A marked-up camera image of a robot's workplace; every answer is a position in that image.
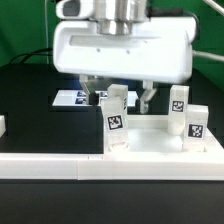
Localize white U-shaped obstacle fence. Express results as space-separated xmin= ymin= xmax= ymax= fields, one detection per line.
xmin=0 ymin=115 xmax=224 ymax=181

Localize white camera cable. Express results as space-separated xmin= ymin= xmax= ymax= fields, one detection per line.
xmin=192 ymin=0 xmax=224 ymax=64

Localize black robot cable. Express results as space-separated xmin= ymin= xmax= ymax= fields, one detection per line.
xmin=7 ymin=46 xmax=54 ymax=65

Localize white square table top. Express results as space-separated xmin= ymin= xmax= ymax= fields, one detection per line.
xmin=104 ymin=115 xmax=224 ymax=155

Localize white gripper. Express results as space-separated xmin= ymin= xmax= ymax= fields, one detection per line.
xmin=53 ymin=0 xmax=195 ymax=114

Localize white sheet with markers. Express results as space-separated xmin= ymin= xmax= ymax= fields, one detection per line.
xmin=53 ymin=90 xmax=137 ymax=107

